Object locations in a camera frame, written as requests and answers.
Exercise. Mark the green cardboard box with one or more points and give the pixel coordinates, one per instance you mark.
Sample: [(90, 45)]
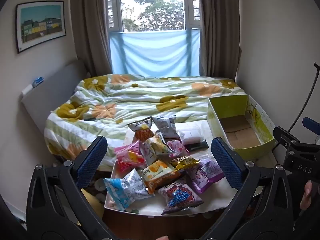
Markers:
[(240, 132)]

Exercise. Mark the blue white small device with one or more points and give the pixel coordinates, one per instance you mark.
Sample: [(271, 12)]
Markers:
[(37, 82)]

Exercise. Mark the grey bed headboard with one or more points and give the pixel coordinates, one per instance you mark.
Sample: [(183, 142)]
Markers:
[(50, 100)]

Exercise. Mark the pink snack packet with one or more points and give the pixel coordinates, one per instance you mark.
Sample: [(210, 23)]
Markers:
[(127, 157)]

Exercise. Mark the purple snack packet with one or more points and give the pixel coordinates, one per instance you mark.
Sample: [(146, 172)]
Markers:
[(205, 176)]

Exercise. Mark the person's right hand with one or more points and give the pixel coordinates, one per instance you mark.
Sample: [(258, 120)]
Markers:
[(306, 196)]

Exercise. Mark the light blue window cloth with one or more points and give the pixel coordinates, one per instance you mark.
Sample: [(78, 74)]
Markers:
[(155, 55)]

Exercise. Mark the framed wall picture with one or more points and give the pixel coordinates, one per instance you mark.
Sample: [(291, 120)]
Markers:
[(40, 25)]

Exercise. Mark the white plain packet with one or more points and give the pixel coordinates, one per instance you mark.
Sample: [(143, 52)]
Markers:
[(191, 136)]

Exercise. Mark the window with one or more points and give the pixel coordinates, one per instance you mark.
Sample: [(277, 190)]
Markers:
[(152, 5)]

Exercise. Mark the purple red blue packet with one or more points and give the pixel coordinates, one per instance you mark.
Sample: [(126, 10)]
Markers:
[(180, 197)]

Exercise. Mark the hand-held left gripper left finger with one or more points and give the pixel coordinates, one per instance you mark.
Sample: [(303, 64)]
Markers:
[(91, 160)]

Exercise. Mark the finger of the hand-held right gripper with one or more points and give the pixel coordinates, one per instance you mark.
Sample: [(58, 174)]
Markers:
[(285, 136), (311, 125)]

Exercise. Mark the white yellow snack packet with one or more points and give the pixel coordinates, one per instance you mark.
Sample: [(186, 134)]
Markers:
[(153, 150)]

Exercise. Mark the dark packet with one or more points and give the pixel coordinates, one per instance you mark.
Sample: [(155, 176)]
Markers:
[(197, 145)]

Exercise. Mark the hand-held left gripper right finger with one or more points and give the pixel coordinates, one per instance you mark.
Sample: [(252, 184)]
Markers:
[(226, 162)]

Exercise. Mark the white tray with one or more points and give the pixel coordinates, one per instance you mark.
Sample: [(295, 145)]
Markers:
[(220, 195)]

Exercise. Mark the blue white snack packet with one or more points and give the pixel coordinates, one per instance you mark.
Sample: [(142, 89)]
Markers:
[(125, 190)]

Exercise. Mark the gold snack packet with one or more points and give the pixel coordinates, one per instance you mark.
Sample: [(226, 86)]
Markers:
[(186, 162)]

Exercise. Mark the brown curtain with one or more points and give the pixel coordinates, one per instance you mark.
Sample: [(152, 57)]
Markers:
[(90, 27), (217, 30)]

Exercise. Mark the floral striped blanket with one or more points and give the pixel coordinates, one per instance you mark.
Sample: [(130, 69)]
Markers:
[(130, 97)]

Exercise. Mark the orange white snack packet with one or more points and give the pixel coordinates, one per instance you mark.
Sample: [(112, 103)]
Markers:
[(157, 173)]

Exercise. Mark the brown floral cloth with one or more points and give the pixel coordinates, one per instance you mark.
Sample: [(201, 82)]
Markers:
[(97, 187)]

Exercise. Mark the pink white small packet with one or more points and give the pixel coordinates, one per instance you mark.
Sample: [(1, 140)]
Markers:
[(176, 148)]

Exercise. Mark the grey black snack packet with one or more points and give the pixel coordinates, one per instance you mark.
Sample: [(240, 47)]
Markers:
[(163, 125)]

